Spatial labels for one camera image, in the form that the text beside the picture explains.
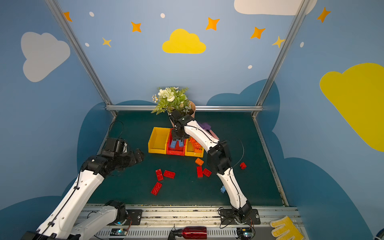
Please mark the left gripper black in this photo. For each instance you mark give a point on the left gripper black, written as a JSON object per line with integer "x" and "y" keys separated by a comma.
{"x": 137, "y": 156}

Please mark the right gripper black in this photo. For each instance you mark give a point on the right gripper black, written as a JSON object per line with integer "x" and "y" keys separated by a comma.
{"x": 177, "y": 136}

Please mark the orange lego fence piece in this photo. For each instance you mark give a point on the orange lego fence piece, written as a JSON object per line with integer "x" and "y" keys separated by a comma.
{"x": 196, "y": 145}

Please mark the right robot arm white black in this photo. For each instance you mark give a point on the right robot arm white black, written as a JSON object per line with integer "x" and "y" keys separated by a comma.
{"x": 219, "y": 160}

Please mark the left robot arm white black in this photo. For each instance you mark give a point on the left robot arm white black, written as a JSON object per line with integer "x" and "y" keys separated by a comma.
{"x": 116, "y": 155}

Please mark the red middle bin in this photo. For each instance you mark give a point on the red middle bin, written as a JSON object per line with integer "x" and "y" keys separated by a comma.
{"x": 178, "y": 151}

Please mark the right yellow bin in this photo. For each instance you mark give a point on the right yellow bin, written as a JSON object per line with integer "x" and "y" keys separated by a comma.
{"x": 189, "y": 150}

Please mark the yellow bin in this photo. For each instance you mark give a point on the yellow bin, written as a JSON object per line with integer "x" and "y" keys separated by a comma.
{"x": 189, "y": 150}
{"x": 159, "y": 140}

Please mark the left yellow bin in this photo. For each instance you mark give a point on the left yellow bin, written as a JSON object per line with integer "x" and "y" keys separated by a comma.
{"x": 159, "y": 140}

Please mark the purple pink toy shovel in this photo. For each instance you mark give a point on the purple pink toy shovel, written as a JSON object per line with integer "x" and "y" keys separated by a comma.
{"x": 205, "y": 126}

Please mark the potted artificial flower plant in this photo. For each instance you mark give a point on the potted artificial flower plant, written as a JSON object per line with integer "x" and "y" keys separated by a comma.
{"x": 172, "y": 99}

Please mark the orange lego brick square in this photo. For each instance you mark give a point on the orange lego brick square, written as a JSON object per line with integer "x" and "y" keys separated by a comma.
{"x": 199, "y": 162}

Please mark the red lego brick tall centre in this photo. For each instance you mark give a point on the red lego brick tall centre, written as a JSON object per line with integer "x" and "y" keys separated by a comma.
{"x": 199, "y": 172}

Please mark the red lego brick centre square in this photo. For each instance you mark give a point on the red lego brick centre square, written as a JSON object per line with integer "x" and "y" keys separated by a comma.
{"x": 207, "y": 173}

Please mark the red metal bottle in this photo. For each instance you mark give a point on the red metal bottle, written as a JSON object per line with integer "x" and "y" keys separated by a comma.
{"x": 189, "y": 233}

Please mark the yellow garden glove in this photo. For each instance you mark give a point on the yellow garden glove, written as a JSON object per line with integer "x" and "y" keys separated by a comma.
{"x": 284, "y": 229}

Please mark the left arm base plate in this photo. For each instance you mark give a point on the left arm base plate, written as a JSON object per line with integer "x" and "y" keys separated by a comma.
{"x": 128, "y": 218}

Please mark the aluminium rail base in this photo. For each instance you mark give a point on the aluminium rail base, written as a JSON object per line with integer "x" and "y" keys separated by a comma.
{"x": 157, "y": 222}

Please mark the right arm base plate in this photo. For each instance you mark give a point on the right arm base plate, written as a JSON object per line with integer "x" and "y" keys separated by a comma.
{"x": 227, "y": 217}

